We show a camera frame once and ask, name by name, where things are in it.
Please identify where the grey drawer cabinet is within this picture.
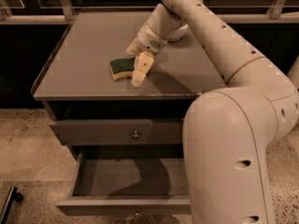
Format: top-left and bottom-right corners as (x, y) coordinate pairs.
(30, 10), (228, 161)

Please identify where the grey top drawer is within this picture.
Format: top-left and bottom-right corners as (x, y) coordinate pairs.
(50, 119), (181, 146)

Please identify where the green and yellow sponge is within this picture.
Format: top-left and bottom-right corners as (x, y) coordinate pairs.
(110, 58), (135, 80)

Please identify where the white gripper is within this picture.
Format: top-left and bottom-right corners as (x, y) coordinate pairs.
(126, 23), (167, 87)

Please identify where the round metal top knob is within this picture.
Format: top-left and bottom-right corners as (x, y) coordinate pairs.
(132, 131), (140, 139)

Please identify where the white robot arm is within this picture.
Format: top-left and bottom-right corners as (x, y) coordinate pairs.
(127, 0), (299, 224)

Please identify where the white ceramic bowl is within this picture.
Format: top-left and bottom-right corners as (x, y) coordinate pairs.
(168, 24), (189, 42)

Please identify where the metal railing frame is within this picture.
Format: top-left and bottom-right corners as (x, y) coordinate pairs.
(0, 0), (299, 24)

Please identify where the grey open middle drawer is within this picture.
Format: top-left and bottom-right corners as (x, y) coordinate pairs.
(56, 149), (191, 216)

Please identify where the black caster wheel base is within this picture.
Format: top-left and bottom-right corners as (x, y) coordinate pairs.
(0, 186), (23, 224)

